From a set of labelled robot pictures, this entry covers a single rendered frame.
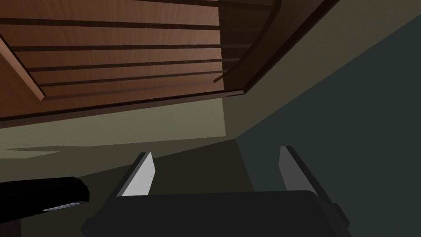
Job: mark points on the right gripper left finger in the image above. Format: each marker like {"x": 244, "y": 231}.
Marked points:
{"x": 139, "y": 179}

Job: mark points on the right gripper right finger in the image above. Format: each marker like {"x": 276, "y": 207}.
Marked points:
{"x": 292, "y": 174}

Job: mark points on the black rounded block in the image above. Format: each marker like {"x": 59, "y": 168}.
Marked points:
{"x": 42, "y": 196}

